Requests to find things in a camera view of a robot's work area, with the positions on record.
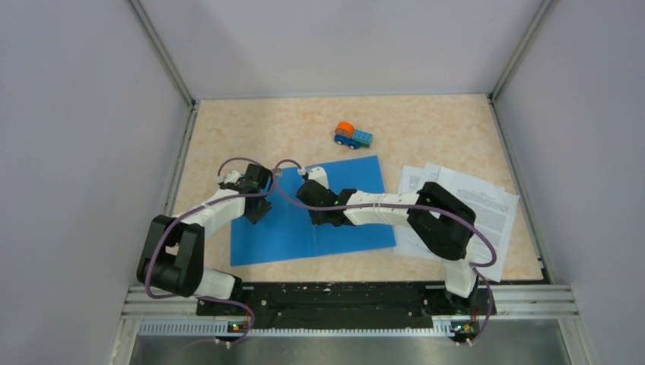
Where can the toy truck orange blue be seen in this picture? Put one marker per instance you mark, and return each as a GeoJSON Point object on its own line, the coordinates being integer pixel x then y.
{"type": "Point", "coordinates": [346, 134]}

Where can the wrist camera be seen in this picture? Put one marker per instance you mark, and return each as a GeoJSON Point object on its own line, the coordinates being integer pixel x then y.
{"type": "Point", "coordinates": [231, 177]}
{"type": "Point", "coordinates": [317, 174]}

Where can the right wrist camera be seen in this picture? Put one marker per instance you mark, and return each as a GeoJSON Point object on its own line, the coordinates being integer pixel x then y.
{"type": "Point", "coordinates": [317, 174]}

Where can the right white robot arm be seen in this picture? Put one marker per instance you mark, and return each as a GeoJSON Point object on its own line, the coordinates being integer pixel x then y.
{"type": "Point", "coordinates": [443, 223]}

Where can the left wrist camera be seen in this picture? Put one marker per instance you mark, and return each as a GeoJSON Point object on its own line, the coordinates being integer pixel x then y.
{"type": "Point", "coordinates": [231, 177]}

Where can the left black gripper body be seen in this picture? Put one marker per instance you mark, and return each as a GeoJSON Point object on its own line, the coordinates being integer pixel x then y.
{"type": "Point", "coordinates": [255, 214]}

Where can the lower printed paper sheet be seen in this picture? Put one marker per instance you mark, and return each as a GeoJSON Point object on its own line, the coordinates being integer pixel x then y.
{"type": "Point", "coordinates": [408, 243]}

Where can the printed paper sheet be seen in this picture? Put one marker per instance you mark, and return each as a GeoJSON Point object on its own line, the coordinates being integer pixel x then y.
{"type": "Point", "coordinates": [495, 209]}
{"type": "Point", "coordinates": [408, 243]}

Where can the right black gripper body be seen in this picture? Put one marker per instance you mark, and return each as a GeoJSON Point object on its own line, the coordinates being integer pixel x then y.
{"type": "Point", "coordinates": [319, 217]}

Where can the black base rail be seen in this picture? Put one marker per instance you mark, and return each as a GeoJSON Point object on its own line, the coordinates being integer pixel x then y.
{"type": "Point", "coordinates": [355, 308]}

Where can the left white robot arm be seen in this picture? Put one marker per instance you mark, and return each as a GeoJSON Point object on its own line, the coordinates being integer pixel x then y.
{"type": "Point", "coordinates": [172, 262]}

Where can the top printed paper sheet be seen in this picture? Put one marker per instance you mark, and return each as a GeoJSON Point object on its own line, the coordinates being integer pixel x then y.
{"type": "Point", "coordinates": [495, 209]}

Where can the grey cable duct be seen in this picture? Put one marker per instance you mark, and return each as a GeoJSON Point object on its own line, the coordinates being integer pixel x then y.
{"type": "Point", "coordinates": [221, 328]}

